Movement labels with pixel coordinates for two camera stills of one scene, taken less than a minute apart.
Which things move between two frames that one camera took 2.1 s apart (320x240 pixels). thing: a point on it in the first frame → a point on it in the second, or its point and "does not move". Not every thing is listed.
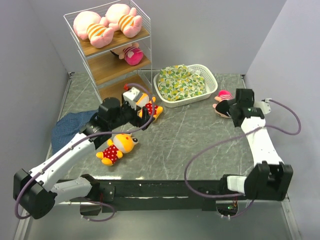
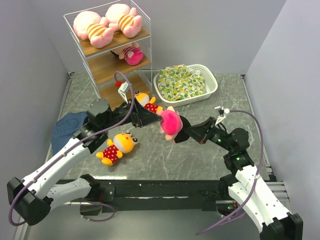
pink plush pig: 121,17 does not move
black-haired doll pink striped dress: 132,54 does not move
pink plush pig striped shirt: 88,25 does not move
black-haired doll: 222,107 → 174,126
